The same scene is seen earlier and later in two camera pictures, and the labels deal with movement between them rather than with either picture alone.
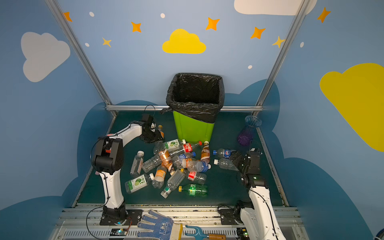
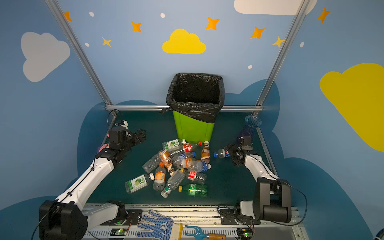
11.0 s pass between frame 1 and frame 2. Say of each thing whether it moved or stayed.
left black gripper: moved
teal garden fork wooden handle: stayed
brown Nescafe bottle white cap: stayed
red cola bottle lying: stayed
